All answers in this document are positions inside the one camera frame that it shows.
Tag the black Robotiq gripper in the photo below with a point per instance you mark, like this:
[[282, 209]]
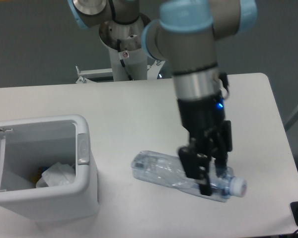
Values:
[[204, 119]]

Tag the clear plastic water bottle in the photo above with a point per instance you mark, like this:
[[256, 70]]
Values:
[[167, 170]]

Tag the white paper wrapper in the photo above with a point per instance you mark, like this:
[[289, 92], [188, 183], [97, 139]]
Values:
[[57, 175]]

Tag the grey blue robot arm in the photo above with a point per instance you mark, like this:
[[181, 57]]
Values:
[[185, 37]]

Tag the white plastic trash can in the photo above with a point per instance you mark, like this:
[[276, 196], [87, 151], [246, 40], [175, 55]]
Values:
[[42, 142]]

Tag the blue yellow snack bag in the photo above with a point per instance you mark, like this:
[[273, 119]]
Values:
[[38, 175]]

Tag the white metal base frame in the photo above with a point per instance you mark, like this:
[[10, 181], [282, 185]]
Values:
[[96, 73]]

